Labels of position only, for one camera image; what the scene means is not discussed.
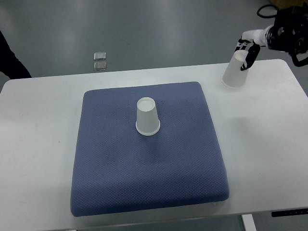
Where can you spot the white table leg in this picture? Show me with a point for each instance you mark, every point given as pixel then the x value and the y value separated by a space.
pixel 248 222

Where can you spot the black table control panel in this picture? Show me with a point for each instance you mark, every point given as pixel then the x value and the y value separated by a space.
pixel 285 213

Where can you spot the white paper cup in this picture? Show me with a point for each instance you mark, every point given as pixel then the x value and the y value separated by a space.
pixel 147 121
pixel 233 77

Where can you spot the blue textured cushion mat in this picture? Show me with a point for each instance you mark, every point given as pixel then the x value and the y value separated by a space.
pixel 116 169

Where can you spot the lower metal floor plate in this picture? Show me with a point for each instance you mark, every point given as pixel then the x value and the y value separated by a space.
pixel 100 66

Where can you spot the metal floor plate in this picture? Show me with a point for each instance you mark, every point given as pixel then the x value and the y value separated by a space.
pixel 99 56
pixel 100 66

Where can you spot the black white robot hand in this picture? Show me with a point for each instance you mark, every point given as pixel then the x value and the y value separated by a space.
pixel 253 39

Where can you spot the white paper cup on mat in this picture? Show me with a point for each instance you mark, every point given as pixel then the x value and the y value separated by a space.
pixel 147 121

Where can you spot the upper metal floor plate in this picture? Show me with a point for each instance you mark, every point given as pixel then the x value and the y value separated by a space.
pixel 99 56

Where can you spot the dark clothed person at left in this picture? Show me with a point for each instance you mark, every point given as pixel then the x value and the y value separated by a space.
pixel 9 63

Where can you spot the brown cardboard box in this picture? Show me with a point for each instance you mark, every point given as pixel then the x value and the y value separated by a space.
pixel 283 4

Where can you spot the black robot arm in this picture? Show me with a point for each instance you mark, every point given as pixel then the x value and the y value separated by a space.
pixel 288 34

